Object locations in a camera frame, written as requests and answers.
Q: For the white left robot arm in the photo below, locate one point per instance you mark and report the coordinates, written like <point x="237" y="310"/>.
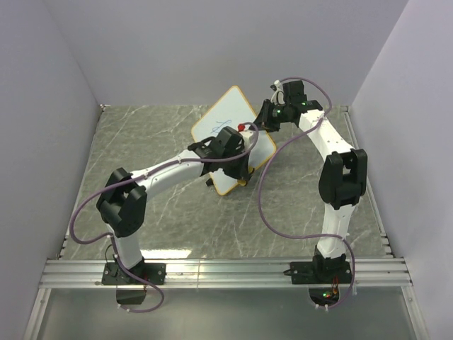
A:
<point x="123" y="202"/>

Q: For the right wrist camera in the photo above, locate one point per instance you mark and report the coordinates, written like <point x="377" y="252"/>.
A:
<point x="278" y="96"/>

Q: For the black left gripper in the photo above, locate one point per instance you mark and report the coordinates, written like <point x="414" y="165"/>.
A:
<point x="243" y="172"/>

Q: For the yellow whiteboard eraser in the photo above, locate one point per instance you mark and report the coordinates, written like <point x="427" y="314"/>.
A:
<point x="245" y="178"/>

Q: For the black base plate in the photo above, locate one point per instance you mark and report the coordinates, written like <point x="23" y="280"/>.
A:
<point x="153" y="272"/>
<point x="310" y="272"/>

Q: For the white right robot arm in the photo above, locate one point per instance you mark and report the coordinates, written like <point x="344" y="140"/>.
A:
<point x="342" y="183"/>

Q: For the aluminium mounting rail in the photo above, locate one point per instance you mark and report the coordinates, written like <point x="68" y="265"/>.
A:
<point x="237" y="273"/>

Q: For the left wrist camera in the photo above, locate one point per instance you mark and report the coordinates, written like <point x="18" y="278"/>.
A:
<point x="248" y="134"/>

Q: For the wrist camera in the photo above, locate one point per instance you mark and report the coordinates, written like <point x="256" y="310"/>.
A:
<point x="278" y="96"/>
<point x="248" y="134"/>

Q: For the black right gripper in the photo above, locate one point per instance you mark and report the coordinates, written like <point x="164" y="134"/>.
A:
<point x="262" y="121"/>

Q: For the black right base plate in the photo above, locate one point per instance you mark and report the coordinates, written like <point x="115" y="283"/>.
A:
<point x="310" y="272"/>

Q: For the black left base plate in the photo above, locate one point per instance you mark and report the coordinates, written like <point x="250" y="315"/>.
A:
<point x="153" y="272"/>

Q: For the yellow-framed whiteboard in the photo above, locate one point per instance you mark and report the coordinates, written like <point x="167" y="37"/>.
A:
<point x="232" y="109"/>

